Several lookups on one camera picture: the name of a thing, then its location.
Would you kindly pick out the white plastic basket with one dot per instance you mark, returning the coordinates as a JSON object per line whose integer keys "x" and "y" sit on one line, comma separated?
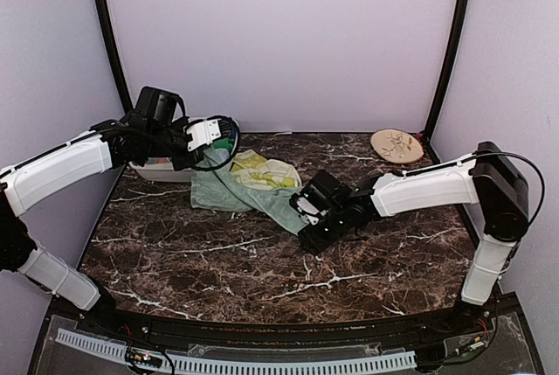
{"x": 160, "y": 169}

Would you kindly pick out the black frame post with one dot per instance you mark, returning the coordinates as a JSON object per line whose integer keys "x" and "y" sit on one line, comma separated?
{"x": 444, "y": 79}
{"x": 112, "y": 52}

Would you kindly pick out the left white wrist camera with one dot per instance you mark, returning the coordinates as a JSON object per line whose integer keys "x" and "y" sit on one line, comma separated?
{"x": 203, "y": 133}

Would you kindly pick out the left black frame post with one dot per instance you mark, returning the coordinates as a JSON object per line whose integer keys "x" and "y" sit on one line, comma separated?
{"x": 112, "y": 52}

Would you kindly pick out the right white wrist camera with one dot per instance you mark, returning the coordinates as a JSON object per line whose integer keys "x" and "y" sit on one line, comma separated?
{"x": 305, "y": 209}

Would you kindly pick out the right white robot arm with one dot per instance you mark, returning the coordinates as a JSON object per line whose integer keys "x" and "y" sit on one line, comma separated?
{"x": 487, "y": 178}

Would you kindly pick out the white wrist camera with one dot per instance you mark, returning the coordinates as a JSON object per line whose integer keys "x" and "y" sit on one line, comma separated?
{"x": 305, "y": 209}
{"x": 203, "y": 133}

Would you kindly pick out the white slotted cable duct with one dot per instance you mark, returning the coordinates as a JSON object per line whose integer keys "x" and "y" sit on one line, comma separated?
{"x": 146, "y": 361}

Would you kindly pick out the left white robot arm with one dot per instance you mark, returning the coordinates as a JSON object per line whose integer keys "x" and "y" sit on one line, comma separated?
{"x": 147, "y": 131}

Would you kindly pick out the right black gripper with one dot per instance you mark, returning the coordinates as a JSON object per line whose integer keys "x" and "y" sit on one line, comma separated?
{"x": 314, "y": 243}

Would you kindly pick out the cream bird-pattern plate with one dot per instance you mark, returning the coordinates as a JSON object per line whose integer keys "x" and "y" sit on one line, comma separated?
{"x": 396, "y": 146}

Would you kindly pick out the green rolled towel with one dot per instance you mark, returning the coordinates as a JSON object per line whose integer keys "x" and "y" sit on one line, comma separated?
{"x": 227, "y": 144}

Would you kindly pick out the right black frame post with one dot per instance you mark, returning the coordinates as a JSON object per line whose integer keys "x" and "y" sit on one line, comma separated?
{"x": 444, "y": 79}

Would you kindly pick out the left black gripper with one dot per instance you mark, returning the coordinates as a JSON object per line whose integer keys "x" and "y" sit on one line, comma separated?
{"x": 180, "y": 163}

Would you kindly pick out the sage green towel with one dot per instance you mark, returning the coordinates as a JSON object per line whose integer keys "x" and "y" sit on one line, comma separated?
{"x": 219, "y": 191}

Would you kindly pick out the yellow-green patterned towel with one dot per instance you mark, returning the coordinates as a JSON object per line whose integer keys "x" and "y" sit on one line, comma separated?
{"x": 256, "y": 172}

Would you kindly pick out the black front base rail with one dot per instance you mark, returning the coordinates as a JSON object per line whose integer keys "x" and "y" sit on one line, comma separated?
{"x": 168, "y": 329}

